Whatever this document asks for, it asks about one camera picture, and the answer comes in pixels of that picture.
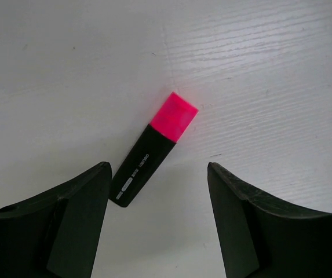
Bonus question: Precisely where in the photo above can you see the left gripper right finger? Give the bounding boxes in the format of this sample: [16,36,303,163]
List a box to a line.
[207,163,332,277]

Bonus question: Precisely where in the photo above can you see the pink highlighter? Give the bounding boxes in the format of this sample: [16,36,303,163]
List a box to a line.
[109,92,199,207]

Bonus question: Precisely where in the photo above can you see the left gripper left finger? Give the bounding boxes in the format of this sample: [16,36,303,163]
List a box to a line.
[0,162,112,277]

